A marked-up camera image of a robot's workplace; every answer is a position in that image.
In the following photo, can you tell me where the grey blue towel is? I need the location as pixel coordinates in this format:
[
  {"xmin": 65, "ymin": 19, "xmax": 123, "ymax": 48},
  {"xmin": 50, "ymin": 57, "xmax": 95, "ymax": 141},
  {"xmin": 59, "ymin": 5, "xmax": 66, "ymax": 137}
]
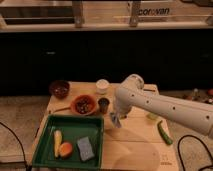
[{"xmin": 110, "ymin": 112, "xmax": 121, "ymax": 128}]

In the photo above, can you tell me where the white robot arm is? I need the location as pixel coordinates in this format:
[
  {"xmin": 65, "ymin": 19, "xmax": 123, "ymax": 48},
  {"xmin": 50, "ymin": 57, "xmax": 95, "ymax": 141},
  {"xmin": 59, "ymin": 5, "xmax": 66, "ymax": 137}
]
[{"xmin": 113, "ymin": 74, "xmax": 213, "ymax": 139}]

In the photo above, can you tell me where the small metal cup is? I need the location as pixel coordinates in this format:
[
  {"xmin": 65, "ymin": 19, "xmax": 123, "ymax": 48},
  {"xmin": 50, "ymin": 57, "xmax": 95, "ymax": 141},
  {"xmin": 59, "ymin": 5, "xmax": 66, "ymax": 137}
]
[{"xmin": 98, "ymin": 98, "xmax": 110, "ymax": 114}]

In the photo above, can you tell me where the light green cup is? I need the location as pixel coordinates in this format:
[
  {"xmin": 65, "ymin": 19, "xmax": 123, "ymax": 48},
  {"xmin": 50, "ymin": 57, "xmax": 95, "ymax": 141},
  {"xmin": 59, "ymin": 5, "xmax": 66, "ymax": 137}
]
[{"xmin": 147, "ymin": 113, "xmax": 158, "ymax": 120}]

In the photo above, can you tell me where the white cup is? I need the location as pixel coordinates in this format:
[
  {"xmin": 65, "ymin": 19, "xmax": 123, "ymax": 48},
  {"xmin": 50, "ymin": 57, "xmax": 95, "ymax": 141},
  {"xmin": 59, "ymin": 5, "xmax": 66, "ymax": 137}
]
[{"xmin": 96, "ymin": 79, "xmax": 109, "ymax": 94}]

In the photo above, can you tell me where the green cucumber toy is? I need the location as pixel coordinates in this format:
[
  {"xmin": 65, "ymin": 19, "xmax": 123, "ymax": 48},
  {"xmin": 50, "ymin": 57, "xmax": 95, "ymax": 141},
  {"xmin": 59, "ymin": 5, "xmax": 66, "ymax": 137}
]
[{"xmin": 157, "ymin": 120, "xmax": 173, "ymax": 145}]

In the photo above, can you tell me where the blue grey sponge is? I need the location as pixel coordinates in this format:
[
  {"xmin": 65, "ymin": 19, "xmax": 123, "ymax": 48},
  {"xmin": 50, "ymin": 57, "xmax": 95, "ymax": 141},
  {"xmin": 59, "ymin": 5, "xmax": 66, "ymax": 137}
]
[{"xmin": 77, "ymin": 137, "xmax": 95, "ymax": 161}]

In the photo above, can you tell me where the green plastic tray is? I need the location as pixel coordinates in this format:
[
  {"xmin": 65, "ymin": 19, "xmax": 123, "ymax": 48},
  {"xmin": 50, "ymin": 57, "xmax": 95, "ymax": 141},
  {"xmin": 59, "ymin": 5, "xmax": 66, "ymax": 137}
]
[{"xmin": 32, "ymin": 115, "xmax": 104, "ymax": 170}]

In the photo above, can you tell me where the orange fruit toy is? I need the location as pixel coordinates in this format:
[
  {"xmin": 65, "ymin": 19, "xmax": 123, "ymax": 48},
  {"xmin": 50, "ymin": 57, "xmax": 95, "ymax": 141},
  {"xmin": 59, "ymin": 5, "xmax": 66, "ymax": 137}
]
[{"xmin": 59, "ymin": 142, "xmax": 73, "ymax": 158}]

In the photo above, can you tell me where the dark red bowl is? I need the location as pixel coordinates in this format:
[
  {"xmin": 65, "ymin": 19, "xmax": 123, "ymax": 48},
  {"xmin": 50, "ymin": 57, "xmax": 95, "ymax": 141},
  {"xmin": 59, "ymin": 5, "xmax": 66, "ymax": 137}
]
[{"xmin": 49, "ymin": 80, "xmax": 70, "ymax": 99}]

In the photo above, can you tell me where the yellow corn cob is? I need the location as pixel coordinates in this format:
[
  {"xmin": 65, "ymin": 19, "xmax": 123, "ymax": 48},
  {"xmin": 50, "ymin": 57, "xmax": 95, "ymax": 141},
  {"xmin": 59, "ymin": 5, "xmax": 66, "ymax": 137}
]
[{"xmin": 54, "ymin": 130, "xmax": 62, "ymax": 158}]

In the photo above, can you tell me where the corovan cardboard box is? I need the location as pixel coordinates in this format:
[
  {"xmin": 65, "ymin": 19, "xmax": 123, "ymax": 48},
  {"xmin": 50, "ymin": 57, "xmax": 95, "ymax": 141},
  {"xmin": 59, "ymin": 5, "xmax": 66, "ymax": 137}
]
[{"xmin": 83, "ymin": 0, "xmax": 213, "ymax": 23}]

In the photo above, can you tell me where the orange bowl with handle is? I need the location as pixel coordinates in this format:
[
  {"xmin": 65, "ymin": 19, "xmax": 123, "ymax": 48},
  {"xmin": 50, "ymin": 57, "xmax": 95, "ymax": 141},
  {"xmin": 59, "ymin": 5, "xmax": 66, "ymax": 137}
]
[{"xmin": 54, "ymin": 94, "xmax": 97, "ymax": 116}]

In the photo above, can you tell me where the black cable right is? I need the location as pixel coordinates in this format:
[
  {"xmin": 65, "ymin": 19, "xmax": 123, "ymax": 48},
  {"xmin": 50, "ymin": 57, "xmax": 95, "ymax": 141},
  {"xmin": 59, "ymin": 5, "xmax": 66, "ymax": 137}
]
[{"xmin": 177, "ymin": 134, "xmax": 213, "ymax": 171}]

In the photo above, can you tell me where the black cable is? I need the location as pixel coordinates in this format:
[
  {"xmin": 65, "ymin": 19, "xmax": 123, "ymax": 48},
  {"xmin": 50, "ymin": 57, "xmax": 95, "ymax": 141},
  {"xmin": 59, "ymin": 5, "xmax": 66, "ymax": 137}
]
[
  {"xmin": 0, "ymin": 121, "xmax": 33, "ymax": 171},
  {"xmin": 177, "ymin": 134, "xmax": 213, "ymax": 171}
]

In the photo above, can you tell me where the black cable left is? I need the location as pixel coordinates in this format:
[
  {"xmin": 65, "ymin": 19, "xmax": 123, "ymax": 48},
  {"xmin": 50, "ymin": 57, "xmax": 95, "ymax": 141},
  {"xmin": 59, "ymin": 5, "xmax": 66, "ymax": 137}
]
[{"xmin": 0, "ymin": 121, "xmax": 33, "ymax": 171}]

